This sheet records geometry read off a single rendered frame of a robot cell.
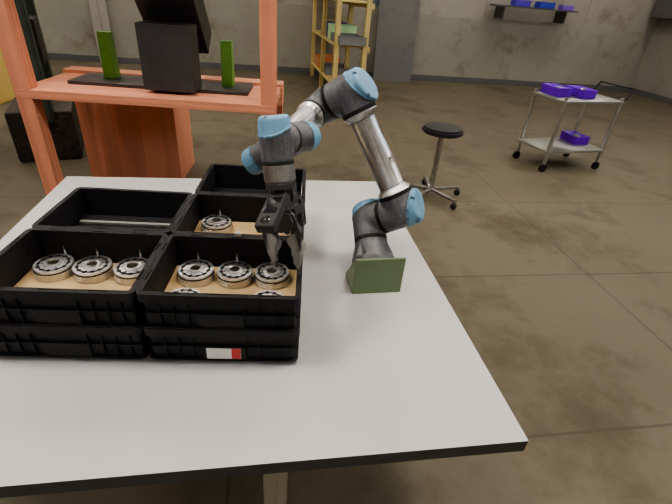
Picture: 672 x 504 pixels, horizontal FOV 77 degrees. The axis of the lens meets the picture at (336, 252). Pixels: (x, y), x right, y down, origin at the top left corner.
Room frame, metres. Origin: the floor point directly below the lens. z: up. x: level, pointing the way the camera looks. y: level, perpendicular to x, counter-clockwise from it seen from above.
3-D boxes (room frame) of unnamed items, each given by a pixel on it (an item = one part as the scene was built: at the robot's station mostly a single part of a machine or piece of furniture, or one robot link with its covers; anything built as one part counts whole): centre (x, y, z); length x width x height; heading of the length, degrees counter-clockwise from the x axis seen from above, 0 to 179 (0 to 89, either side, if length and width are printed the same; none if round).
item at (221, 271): (1.02, 0.29, 0.86); 0.10 x 0.10 x 0.01
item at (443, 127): (3.73, -0.86, 0.33); 0.62 x 0.59 x 0.66; 20
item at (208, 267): (1.01, 0.40, 0.86); 0.10 x 0.10 x 0.01
